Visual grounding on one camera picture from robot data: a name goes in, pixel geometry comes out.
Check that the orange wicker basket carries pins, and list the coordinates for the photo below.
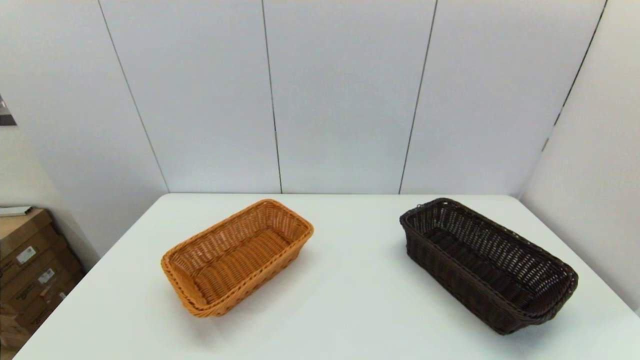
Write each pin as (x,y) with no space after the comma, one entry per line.
(235,260)

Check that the dark brown wicker basket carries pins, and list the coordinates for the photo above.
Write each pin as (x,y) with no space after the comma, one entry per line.
(490,270)

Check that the brown cardboard box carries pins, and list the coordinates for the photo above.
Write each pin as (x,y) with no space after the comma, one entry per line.
(50,250)
(20,225)
(20,320)
(65,270)

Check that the flat white item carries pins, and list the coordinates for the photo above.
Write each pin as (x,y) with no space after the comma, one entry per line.
(15,211)

